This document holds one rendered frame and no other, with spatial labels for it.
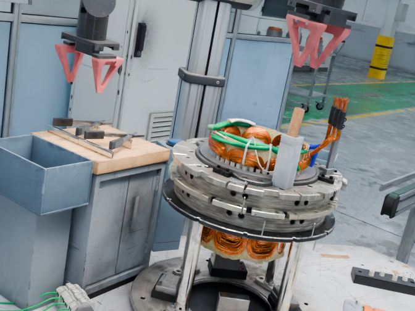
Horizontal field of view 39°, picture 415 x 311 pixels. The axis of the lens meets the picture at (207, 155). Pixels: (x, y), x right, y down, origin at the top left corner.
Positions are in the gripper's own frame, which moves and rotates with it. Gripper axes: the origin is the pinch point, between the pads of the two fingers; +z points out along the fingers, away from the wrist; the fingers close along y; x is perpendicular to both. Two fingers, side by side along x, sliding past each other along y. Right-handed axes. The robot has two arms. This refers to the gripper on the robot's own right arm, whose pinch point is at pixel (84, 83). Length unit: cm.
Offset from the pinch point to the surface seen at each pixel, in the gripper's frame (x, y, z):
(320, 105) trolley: 693, -246, 137
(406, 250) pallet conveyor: 174, 33, 77
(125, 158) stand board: -3.0, 16.0, 9.8
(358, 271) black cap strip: 50, 49, 36
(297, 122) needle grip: 4.4, 44.5, -5.5
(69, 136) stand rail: -6.1, 4.0, 9.1
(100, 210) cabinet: -6.8, 15.3, 19.8
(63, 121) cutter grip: -3.8, -0.6, 7.8
